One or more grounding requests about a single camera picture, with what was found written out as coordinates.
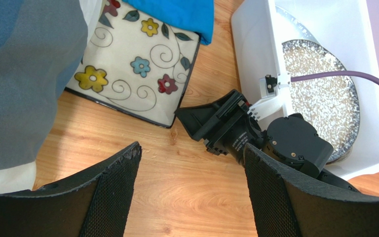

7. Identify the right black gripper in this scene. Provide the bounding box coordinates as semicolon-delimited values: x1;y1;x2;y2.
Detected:
175;89;261;157

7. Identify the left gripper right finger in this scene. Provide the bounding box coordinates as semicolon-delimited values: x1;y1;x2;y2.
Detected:
244;144;379;237

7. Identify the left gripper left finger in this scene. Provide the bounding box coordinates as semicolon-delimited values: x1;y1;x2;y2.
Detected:
0;142;142;237

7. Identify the floral square plate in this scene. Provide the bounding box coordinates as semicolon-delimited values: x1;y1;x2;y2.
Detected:
66;0;200;128

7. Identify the speckled round ceramic plate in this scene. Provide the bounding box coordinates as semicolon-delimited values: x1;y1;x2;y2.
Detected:
282;39;360;163

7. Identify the large white oval plate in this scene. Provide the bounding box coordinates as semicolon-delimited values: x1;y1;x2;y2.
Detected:
275;5;320;44

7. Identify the white plastic bin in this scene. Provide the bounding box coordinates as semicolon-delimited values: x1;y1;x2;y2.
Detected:
231;0;379;180

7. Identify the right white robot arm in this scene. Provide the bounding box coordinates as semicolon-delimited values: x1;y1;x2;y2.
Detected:
175;90;358;192

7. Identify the folded blue cloth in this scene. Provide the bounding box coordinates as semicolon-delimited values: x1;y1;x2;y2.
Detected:
126;0;215;45

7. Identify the blue and cream pillow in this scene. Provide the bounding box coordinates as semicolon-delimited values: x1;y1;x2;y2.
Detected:
0;0;106;194

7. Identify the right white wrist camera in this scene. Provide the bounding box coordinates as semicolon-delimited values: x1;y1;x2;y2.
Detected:
248;72;293;121

